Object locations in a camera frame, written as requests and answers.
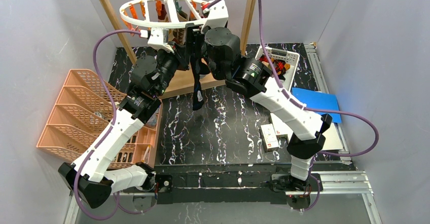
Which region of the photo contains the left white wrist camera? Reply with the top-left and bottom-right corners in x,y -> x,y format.
140,27 -> 174,53

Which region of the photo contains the black sock with blue print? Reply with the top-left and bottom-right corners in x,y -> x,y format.
190,45 -> 210,111

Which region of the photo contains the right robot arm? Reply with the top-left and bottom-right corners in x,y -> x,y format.
185,26 -> 332,191

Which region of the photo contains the wooden hanger rack frame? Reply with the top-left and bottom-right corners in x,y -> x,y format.
99,0 -> 256,98

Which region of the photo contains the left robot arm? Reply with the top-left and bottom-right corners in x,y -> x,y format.
58,42 -> 190,208

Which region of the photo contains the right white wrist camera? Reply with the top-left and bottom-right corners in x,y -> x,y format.
201,0 -> 229,33

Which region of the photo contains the striped sock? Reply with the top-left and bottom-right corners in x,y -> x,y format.
156,1 -> 167,22

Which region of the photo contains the white flat board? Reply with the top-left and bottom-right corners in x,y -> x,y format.
270,113 -> 343,151

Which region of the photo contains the peach mesh file organizer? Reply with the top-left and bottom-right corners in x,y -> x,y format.
37,69 -> 162,169

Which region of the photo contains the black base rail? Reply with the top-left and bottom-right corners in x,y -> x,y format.
72,162 -> 337,205

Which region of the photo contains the small white red box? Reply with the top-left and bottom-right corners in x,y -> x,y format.
260,124 -> 279,152

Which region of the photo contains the white round clip hanger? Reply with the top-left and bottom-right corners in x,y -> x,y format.
119,0 -> 209,30

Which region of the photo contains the white perforated laundry basket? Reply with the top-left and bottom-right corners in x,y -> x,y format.
255,45 -> 300,91

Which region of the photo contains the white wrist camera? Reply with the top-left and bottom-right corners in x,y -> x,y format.
140,27 -> 174,53
201,0 -> 229,33

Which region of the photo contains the blue folder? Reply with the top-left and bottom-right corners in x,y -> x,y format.
292,87 -> 339,110

